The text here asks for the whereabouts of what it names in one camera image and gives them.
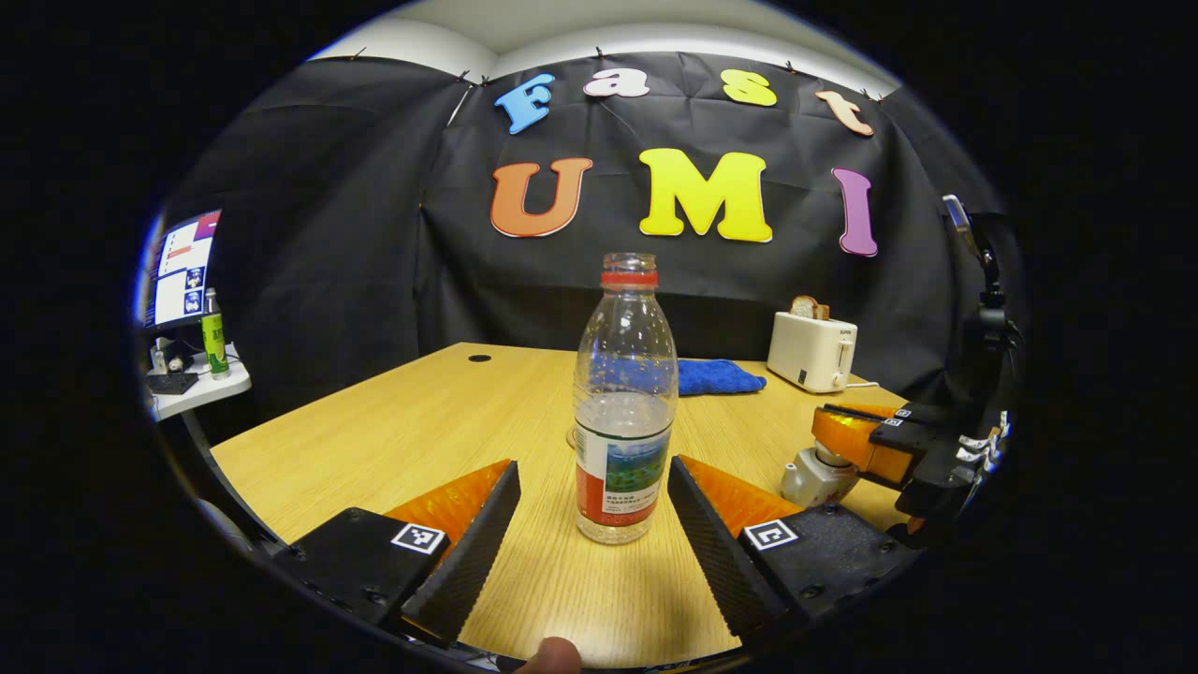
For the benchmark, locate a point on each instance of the black keyboard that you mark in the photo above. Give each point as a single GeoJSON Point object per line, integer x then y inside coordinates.
{"type": "Point", "coordinates": [171, 383]}

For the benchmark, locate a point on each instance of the black phone stand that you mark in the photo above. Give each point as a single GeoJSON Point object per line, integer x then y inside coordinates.
{"type": "Point", "coordinates": [990, 309]}

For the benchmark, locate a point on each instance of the green bottle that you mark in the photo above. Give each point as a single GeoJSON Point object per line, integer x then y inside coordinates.
{"type": "Point", "coordinates": [214, 342]}

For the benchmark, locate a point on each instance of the clear plastic water bottle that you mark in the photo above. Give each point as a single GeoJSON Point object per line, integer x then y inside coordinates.
{"type": "Point", "coordinates": [625, 421]}

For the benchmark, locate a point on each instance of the white toaster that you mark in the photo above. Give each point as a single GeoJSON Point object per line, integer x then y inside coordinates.
{"type": "Point", "coordinates": [810, 354]}

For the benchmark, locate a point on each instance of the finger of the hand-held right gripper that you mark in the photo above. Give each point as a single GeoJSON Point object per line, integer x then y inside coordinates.
{"type": "Point", "coordinates": [927, 415]}
{"type": "Point", "coordinates": [889, 438]}

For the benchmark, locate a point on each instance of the white side table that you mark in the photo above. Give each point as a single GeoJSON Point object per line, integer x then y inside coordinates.
{"type": "Point", "coordinates": [220, 386]}

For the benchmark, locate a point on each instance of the pale bread slice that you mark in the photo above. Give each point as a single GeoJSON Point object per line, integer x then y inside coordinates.
{"type": "Point", "coordinates": [802, 308]}

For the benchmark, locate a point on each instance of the blue towel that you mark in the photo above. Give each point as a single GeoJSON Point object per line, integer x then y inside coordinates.
{"type": "Point", "coordinates": [721, 377]}

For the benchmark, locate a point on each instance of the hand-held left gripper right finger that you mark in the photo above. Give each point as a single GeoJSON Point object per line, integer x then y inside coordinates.
{"type": "Point", "coordinates": [716, 562]}

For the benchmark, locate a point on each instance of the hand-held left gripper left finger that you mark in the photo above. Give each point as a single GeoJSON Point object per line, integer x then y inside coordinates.
{"type": "Point", "coordinates": [468, 571]}

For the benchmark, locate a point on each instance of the computer monitor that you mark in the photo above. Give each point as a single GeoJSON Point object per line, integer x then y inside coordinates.
{"type": "Point", "coordinates": [182, 271]}

